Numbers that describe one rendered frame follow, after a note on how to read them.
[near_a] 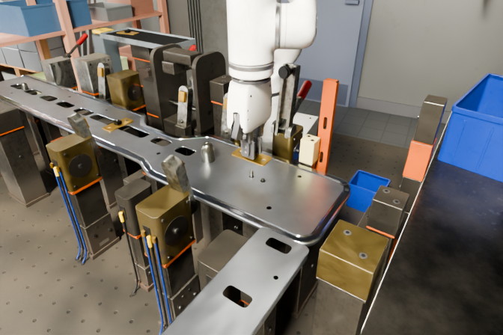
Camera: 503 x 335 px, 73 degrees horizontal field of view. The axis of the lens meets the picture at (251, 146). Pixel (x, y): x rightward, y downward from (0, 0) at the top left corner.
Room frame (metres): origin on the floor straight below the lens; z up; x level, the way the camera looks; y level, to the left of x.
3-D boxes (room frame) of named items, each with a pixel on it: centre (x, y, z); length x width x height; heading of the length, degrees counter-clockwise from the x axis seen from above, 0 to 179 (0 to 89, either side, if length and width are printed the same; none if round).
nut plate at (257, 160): (0.63, 0.00, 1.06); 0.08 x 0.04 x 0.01; 56
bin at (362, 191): (0.90, -0.38, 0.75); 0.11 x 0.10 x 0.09; 56
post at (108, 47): (1.44, 0.60, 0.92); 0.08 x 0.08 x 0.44; 56
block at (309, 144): (0.69, -0.14, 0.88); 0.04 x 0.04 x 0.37; 56
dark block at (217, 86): (0.94, 0.08, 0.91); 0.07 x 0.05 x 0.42; 146
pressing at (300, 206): (0.90, 0.41, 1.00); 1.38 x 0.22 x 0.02; 56
